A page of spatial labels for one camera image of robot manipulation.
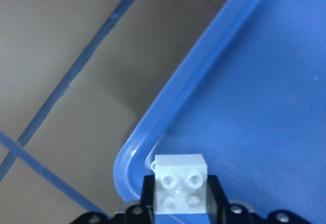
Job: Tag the white block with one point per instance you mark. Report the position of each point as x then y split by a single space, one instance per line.
180 184

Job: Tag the blue plastic tray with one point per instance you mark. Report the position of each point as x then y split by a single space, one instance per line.
249 97

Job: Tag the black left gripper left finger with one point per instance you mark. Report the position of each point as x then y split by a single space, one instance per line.
147 196

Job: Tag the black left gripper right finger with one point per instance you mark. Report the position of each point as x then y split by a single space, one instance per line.
216 200

